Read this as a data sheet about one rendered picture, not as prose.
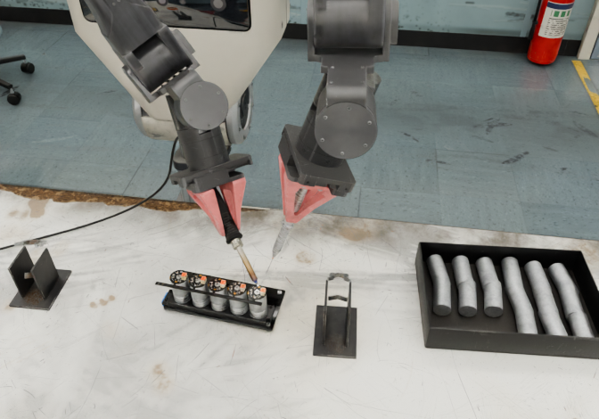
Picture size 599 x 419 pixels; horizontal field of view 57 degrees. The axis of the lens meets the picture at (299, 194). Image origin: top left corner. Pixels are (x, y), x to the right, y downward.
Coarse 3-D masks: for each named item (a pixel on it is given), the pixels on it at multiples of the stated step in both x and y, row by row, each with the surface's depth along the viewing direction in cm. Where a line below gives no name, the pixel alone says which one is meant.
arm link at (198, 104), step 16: (176, 32) 70; (192, 48) 71; (192, 64) 71; (176, 80) 65; (192, 80) 63; (144, 96) 71; (176, 96) 64; (192, 96) 64; (208, 96) 64; (224, 96) 65; (176, 112) 67; (192, 112) 64; (208, 112) 64; (224, 112) 65; (192, 128) 70; (208, 128) 65
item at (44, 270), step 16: (32, 240) 80; (16, 256) 78; (48, 256) 80; (16, 272) 78; (32, 272) 76; (48, 272) 80; (64, 272) 84; (32, 288) 82; (48, 288) 80; (16, 304) 79; (32, 304) 79; (48, 304) 79
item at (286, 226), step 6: (300, 192) 64; (306, 192) 65; (300, 198) 65; (294, 204) 66; (300, 204) 66; (294, 210) 66; (282, 222) 68; (288, 222) 67; (282, 228) 68; (288, 228) 67; (282, 234) 68; (276, 240) 69; (282, 240) 69; (276, 246) 69; (282, 246) 69
